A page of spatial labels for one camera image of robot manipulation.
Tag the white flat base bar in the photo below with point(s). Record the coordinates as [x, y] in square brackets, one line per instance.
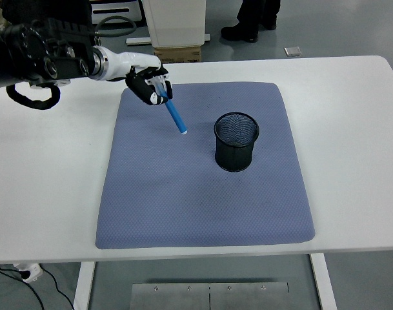
[138, 41]

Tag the blue marker with clear cap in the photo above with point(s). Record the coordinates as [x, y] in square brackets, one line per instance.
[177, 117]

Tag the white pedestal cabinet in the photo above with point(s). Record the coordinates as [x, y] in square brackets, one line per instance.
[177, 22]

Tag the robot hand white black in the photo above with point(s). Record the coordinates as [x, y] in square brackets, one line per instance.
[128, 63]

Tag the grey metal plate with screws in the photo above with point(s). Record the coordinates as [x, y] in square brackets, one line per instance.
[209, 297]

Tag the white table leg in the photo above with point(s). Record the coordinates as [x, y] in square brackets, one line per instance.
[322, 284]
[84, 287]

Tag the white device with black slot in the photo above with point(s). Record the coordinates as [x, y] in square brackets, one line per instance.
[118, 8]

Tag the blue-grey quilted mat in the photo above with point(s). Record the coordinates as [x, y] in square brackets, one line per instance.
[189, 200]

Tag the cardboard box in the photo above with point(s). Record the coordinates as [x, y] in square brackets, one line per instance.
[180, 55]

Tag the black mesh pen holder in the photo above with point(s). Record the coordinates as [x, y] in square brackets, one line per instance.
[236, 155]

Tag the person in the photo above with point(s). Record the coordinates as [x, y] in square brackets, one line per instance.
[251, 19]
[54, 8]

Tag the small grey floor plate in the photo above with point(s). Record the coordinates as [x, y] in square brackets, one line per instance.
[293, 51]

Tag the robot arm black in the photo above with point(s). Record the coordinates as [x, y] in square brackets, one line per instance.
[38, 51]

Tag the white power strip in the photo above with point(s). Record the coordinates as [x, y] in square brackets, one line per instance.
[31, 271]

